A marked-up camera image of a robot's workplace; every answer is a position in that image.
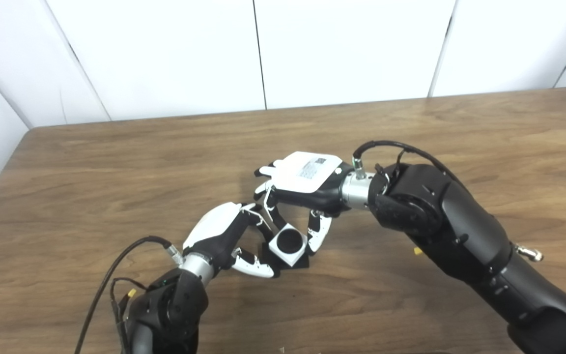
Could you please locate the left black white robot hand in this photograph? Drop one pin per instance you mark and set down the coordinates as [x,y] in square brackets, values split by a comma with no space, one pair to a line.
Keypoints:
[214,226]

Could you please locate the black peg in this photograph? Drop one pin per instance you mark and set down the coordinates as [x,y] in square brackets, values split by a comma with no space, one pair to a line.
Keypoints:
[289,240]

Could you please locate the white square piece with hole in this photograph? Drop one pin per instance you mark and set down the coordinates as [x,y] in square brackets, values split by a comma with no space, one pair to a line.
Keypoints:
[293,258]

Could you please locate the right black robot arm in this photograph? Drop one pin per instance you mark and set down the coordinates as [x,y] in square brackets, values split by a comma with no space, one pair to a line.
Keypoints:
[460,226]

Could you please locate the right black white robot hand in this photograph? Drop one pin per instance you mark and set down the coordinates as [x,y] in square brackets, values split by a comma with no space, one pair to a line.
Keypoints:
[307,177]

